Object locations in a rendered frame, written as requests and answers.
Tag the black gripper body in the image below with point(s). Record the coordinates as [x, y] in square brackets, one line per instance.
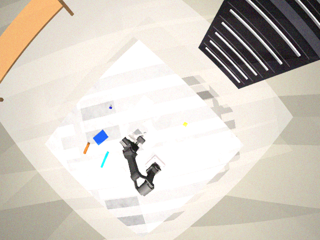
[139, 140]

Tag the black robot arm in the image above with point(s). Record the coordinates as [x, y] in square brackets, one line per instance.
[129, 153]

